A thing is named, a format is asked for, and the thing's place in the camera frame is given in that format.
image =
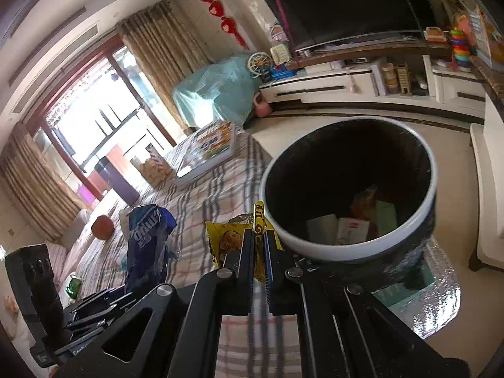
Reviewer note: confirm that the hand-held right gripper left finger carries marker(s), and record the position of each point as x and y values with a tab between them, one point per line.
236	275

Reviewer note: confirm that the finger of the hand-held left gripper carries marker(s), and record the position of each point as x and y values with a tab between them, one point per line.
98	319
104	297

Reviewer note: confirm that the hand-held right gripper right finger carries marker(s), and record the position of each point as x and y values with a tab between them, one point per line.
283	283

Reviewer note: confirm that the yellow snack bag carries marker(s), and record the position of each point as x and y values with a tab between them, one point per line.
228	238

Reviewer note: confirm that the white rimmed bin with black bag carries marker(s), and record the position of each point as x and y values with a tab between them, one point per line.
315	249

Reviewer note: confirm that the dark blue snack bag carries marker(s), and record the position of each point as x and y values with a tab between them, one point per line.
145	244

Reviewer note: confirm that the red and white carton box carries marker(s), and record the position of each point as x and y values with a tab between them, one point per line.
350	230

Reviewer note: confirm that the green snack bag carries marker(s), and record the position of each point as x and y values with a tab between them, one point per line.
73	286

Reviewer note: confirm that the red apple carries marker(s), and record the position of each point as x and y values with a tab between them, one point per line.
103	227

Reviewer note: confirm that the beige patterned curtain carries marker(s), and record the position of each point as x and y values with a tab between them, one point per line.
35	185
161	55

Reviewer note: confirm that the purple thermos bottle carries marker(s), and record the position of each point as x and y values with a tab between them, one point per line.
116	181

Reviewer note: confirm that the clear jar of round cookies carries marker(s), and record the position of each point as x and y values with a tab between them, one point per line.
155	171

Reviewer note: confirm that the silver foil floor mat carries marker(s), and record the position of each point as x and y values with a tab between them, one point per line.
429	303

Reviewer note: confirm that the pink toy kettle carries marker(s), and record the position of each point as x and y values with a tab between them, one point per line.
262	106

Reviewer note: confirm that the red framed glass balcony door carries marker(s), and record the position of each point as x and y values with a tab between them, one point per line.
98	118

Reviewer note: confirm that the teal covered armchair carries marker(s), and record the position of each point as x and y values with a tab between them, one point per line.
216	90

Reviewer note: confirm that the white television stand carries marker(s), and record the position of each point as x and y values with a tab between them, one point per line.
315	86

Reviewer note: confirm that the blue toy box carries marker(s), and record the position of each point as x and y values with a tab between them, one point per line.
281	73

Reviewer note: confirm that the yellow toy telephone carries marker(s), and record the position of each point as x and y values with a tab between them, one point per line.
278	54

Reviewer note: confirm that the toy house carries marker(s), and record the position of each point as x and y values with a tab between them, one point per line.
278	33

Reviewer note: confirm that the white side cabinet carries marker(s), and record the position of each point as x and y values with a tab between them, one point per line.
458	90

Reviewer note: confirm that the black flat television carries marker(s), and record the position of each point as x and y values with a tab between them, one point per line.
346	4

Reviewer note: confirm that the orange toy cash register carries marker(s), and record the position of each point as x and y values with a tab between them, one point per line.
435	34

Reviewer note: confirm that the yellow toy box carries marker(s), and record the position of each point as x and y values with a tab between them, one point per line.
484	35

